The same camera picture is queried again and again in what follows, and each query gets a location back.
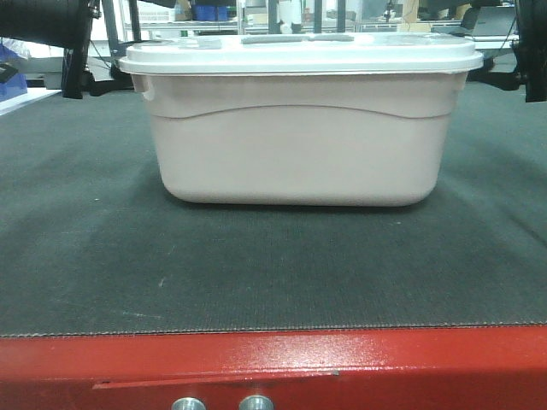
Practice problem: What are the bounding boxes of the red metal cart edge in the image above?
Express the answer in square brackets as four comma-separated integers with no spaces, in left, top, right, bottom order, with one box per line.
[1,325,546,409]

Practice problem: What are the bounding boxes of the dark green table mat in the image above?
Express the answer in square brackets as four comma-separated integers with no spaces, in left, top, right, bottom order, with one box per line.
[1,83,546,337]

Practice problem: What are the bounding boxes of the silver round bolt left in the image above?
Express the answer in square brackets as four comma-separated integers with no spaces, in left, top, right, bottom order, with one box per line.
[171,397,206,410]

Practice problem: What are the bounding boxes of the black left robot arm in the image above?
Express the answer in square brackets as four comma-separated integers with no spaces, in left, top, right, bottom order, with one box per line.
[1,0,100,99]

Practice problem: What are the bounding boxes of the grey open laptop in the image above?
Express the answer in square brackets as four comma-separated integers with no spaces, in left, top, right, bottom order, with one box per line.
[457,7,516,37]

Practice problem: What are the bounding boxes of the blue bins on far shelf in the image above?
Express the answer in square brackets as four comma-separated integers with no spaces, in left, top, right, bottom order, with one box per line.
[191,4,229,21]

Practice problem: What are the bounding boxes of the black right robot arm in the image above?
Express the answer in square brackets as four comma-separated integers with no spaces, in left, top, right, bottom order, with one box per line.
[468,0,546,103]

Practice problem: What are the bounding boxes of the white bin lid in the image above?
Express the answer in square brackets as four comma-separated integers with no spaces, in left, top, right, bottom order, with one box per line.
[119,32,483,76]

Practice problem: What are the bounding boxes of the blue crate far left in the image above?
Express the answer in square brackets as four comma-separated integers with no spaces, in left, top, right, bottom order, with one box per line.
[1,45,27,102]

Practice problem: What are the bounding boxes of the silver round bolt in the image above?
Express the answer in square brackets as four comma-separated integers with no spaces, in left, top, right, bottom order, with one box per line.
[171,397,206,410]
[238,395,274,410]

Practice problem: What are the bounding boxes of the white plastic storage bin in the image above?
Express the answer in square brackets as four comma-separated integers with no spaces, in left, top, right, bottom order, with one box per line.
[133,73,466,206]

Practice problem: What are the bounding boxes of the silver round bolt right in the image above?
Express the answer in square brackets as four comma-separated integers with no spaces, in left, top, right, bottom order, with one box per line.
[238,395,274,410]

